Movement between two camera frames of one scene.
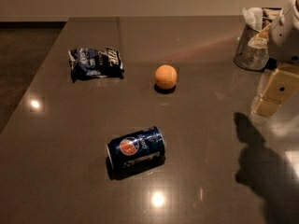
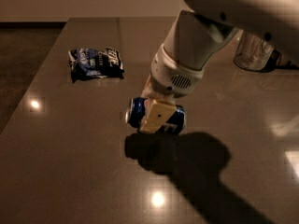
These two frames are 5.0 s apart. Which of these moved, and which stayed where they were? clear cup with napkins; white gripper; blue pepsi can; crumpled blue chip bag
Moved: white gripper; blue pepsi can
Stayed: crumpled blue chip bag; clear cup with napkins
